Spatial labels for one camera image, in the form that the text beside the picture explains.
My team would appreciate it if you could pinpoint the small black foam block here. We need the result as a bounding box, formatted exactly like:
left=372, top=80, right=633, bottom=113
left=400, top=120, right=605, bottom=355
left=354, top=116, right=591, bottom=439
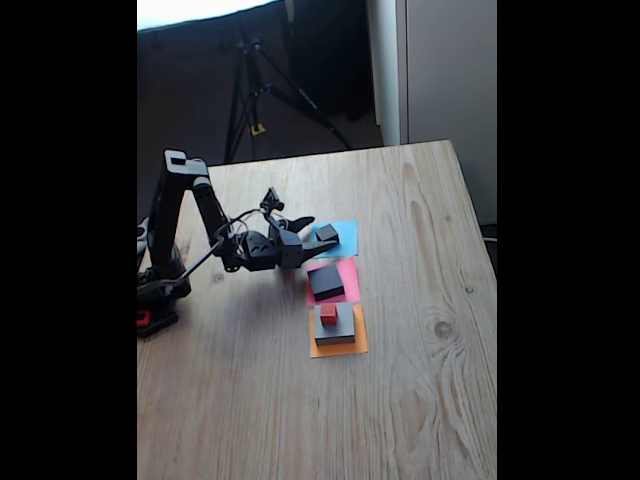
left=315, top=223, right=342, bottom=246

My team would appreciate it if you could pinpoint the medium dark foam block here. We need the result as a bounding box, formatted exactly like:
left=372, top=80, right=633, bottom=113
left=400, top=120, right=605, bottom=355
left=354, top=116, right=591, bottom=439
left=306, top=263, right=347, bottom=303

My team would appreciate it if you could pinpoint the large grey foam block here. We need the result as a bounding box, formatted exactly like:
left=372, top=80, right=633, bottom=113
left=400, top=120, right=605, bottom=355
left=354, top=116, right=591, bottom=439
left=313, top=301, right=357, bottom=348

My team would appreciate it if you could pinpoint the blue paper sheet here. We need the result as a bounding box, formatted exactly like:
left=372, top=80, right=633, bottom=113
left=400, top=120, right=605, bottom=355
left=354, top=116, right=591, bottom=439
left=308, top=218, right=360, bottom=260

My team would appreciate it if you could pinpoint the pink paper sheet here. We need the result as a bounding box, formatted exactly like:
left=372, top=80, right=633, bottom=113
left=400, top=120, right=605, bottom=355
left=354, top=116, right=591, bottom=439
left=304, top=257, right=361, bottom=307

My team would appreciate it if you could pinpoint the orange paper sheet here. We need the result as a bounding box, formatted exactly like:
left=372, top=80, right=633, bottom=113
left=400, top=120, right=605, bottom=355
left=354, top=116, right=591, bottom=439
left=309, top=303, right=369, bottom=360

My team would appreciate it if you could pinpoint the red and black table clamp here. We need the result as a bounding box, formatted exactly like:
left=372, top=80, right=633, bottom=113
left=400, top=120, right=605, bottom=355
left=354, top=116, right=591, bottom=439
left=137, top=305, right=180, bottom=339

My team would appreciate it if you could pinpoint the black tripod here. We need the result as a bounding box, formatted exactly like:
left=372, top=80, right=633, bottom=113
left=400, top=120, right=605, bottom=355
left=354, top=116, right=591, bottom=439
left=223, top=29, right=355, bottom=164

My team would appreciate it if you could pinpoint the white cabinet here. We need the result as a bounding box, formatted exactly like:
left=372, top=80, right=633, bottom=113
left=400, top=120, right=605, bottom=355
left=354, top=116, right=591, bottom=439
left=367, top=0, right=498, bottom=226

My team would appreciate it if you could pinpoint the black cable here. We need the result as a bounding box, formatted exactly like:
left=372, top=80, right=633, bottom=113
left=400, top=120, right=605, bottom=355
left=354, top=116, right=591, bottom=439
left=172, top=208, right=266, bottom=289

